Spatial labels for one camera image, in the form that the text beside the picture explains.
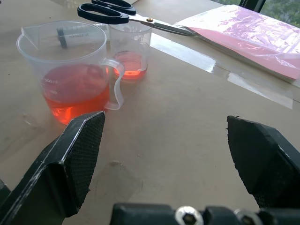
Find black handled scissors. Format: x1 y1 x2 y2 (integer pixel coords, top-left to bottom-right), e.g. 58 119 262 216
77 0 196 37

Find clear tape strip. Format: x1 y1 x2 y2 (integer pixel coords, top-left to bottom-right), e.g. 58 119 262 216
150 32 294 110

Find pink paper stack in plastic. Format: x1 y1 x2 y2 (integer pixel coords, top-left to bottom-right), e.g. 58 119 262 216
172 4 300 89

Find small beaker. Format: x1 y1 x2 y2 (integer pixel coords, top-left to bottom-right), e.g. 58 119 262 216
108 23 153 82

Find large measuring jug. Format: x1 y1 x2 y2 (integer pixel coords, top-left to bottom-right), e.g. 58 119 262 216
16 20 125 126

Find black metal frame post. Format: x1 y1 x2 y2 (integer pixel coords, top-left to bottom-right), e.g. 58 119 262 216
239 0 267 13

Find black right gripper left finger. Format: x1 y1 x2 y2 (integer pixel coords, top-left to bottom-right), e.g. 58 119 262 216
0 111 106 225

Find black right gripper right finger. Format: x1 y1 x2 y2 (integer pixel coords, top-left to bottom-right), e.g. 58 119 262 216
226 115 300 209

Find clear plastic syringe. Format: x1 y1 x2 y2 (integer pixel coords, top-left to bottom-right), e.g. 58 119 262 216
56 23 110 49

